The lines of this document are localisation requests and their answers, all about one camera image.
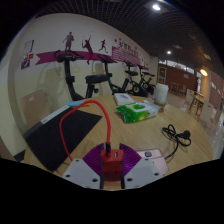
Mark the red charging cable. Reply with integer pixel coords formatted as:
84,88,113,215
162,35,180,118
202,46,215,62
59,99,112,163

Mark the black mouse pad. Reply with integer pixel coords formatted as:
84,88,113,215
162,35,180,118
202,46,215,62
23,108,103,173

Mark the white cup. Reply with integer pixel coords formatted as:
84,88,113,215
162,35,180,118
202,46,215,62
153,83,170,105

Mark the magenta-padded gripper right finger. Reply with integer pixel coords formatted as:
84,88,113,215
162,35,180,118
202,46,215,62
119,143,164,190

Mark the wooden coaster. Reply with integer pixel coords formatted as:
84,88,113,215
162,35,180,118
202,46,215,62
153,101,168,109

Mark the red charger block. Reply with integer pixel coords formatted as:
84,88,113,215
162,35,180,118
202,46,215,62
100,148,125,183

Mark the black power cord with plug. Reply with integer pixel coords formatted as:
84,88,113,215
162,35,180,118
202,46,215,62
161,124,193,161

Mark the black exercise bike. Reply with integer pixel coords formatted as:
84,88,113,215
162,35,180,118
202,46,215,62
54,49,111,102
97,54,129,95
137,64,157,96
123,60,143,96

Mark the group of tables and chairs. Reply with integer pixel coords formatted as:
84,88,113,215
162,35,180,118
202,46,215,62
184,88,223,129

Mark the green wet wipes pack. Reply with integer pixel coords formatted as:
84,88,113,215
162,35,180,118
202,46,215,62
115,100,163,124

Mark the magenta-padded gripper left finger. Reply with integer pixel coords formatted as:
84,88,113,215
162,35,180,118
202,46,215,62
61,143,105,190

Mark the framed wall poster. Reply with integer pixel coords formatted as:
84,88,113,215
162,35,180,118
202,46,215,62
23,39,35,56

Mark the light wooden chair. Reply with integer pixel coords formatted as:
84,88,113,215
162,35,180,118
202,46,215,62
20,89,51,129

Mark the small white box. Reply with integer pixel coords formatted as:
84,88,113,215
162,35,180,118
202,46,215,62
113,92,136,106

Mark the blue and orange marker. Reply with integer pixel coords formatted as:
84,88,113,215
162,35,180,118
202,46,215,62
65,99,92,108

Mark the pink power strip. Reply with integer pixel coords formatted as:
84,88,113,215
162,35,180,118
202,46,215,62
135,148,169,176

